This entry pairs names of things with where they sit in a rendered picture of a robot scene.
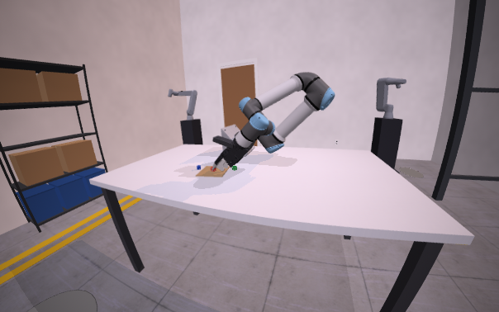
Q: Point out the tan square mat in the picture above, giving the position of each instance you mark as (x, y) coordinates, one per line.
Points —
(206, 172)

